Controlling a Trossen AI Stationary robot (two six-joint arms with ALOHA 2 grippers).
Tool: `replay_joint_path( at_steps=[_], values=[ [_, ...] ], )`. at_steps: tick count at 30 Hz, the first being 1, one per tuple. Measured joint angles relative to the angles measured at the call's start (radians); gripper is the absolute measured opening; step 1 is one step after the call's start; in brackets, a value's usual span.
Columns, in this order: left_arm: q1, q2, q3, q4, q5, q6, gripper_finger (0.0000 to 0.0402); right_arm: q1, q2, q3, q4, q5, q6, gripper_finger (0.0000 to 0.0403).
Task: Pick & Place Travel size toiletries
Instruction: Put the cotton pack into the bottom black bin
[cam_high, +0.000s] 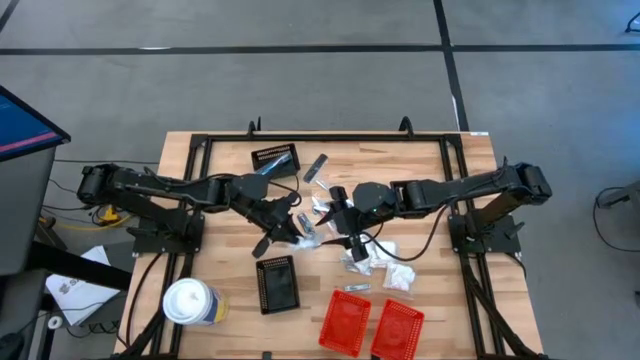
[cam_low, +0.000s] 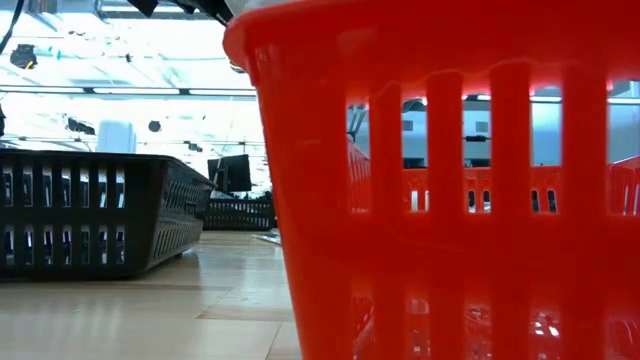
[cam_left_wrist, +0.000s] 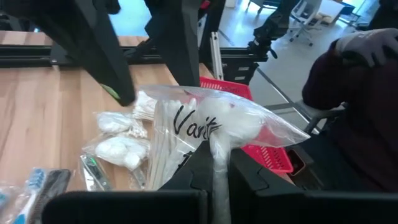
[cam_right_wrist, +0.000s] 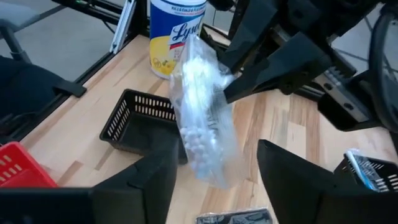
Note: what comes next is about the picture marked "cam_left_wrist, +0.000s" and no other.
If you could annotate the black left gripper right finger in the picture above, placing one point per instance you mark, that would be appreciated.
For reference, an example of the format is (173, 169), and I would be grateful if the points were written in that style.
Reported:
(311, 208)

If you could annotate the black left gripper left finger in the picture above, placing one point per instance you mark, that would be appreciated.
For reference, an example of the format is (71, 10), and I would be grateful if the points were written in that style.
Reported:
(124, 208)

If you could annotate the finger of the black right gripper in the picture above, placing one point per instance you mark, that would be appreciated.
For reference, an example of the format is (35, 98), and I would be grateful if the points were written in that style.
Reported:
(77, 37)
(174, 37)

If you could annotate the clear vanity kit bag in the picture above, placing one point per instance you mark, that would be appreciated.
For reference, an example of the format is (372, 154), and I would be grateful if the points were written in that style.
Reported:
(144, 105)
(199, 124)
(113, 123)
(118, 151)

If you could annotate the background office chair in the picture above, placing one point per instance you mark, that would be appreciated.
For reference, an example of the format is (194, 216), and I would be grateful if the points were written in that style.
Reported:
(303, 18)

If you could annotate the person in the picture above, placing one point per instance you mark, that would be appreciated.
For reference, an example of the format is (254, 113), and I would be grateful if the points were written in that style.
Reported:
(357, 124)

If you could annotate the blue white toothbrush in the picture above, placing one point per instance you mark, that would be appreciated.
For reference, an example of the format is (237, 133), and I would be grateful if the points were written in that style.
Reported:
(6, 202)

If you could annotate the silver aluminium bar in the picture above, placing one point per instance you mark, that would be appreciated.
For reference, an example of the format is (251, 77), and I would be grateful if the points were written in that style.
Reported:
(216, 56)

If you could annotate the red plastic slotted basket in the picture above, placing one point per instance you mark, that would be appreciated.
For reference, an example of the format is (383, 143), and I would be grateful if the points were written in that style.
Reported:
(270, 158)

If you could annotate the black aluminium table frame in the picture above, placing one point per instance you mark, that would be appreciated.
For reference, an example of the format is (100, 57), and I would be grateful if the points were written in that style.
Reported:
(25, 54)

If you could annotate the background desk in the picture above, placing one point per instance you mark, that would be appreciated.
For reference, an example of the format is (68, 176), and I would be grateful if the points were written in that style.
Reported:
(334, 9)

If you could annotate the person's hand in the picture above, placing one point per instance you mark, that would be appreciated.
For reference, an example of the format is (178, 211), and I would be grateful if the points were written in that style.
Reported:
(370, 43)

